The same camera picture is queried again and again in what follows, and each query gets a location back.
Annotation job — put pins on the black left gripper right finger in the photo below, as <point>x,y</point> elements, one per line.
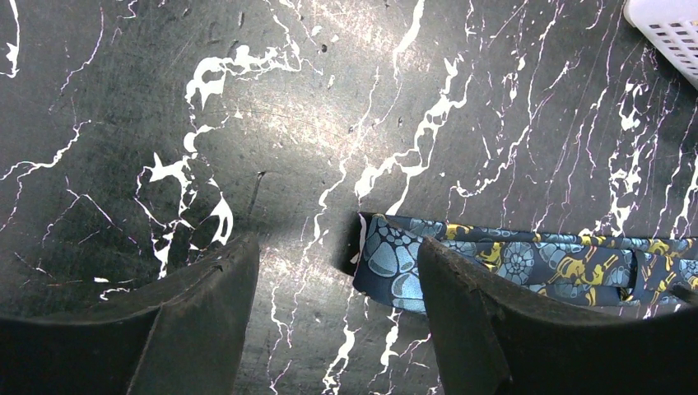
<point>494,337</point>

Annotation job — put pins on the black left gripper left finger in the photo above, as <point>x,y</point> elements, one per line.
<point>183,334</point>

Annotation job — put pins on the blue floral tie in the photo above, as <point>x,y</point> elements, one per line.
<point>585,270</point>

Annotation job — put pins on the white plastic basket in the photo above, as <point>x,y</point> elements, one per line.
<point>671,27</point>

